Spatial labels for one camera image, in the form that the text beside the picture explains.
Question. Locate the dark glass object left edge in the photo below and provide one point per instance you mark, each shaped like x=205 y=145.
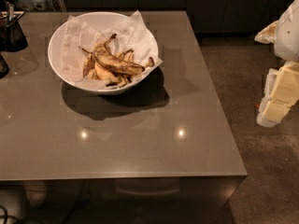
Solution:
x=4 y=69

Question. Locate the banana pile in bowl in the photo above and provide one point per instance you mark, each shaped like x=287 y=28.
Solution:
x=93 y=70

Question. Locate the brown-spotted banana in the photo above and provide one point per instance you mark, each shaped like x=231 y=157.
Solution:
x=115 y=65

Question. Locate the black mesh utensil holder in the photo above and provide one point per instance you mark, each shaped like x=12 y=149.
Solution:
x=12 y=38

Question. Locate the white ceramic bowl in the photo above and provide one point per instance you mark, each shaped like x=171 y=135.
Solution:
x=55 y=49

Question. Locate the white paper liner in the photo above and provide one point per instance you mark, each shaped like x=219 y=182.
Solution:
x=84 y=30

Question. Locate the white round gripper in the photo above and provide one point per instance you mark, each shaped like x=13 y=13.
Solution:
x=288 y=36

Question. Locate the dark cabinet with drawer handle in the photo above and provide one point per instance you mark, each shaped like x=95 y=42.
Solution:
x=161 y=200

